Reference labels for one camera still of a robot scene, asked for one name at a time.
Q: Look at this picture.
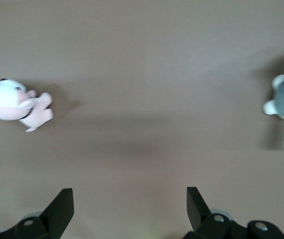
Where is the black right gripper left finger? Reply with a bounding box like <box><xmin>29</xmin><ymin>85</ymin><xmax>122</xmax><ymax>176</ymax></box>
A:
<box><xmin>0</xmin><ymin>188</ymin><xmax>75</xmax><ymax>239</ymax></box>

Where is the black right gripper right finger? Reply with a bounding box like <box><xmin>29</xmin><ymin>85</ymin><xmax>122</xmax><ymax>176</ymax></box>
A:
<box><xmin>183</xmin><ymin>186</ymin><xmax>284</xmax><ymax>239</ymax></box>

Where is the pale pink white plush dog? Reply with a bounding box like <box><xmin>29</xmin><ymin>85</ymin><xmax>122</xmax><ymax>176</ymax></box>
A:
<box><xmin>0</xmin><ymin>78</ymin><xmax>54</xmax><ymax>132</ymax></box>

